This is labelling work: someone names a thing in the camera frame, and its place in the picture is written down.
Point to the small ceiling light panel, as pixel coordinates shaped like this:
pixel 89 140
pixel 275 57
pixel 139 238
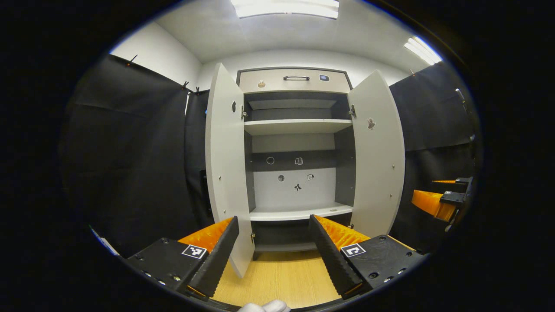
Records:
pixel 422 50

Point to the colourful printed board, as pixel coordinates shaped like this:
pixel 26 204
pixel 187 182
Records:
pixel 108 248

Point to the beige double-door shoe cabinet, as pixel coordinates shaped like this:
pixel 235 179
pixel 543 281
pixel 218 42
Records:
pixel 338 82

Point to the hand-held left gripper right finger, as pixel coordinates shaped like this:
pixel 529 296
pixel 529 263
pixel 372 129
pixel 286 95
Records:
pixel 331 260

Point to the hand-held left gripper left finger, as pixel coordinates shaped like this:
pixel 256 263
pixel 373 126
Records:
pixel 217 260

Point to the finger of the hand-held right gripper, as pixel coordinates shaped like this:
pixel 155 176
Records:
pixel 464 183
pixel 431 203

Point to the large ceiling light panel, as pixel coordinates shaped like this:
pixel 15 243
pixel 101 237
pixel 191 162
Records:
pixel 284 8

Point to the beige cabinet door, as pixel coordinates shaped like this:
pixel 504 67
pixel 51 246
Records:
pixel 225 164
pixel 377 173

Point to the black backdrop cloth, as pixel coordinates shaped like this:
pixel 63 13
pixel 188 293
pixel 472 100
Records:
pixel 130 151

